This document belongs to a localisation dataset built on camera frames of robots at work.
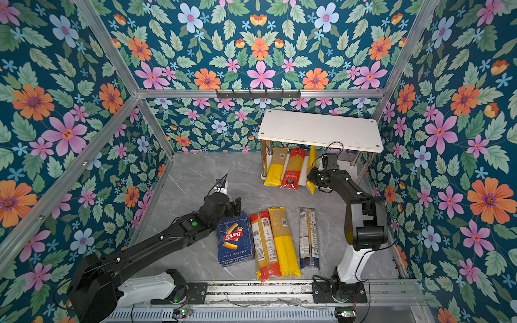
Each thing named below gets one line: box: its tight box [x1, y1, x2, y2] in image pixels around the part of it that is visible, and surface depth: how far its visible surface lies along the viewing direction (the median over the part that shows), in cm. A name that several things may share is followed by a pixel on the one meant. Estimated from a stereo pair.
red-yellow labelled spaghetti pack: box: [249, 209, 283, 282], surface depth 81 cm
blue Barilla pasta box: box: [216, 211, 256, 268], surface depth 82 cm
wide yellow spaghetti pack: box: [263, 147, 290, 188], surface depth 103 cm
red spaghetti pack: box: [280, 148, 307, 191], surface depth 103 cm
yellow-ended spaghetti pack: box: [267, 206, 301, 278], surface depth 82 cm
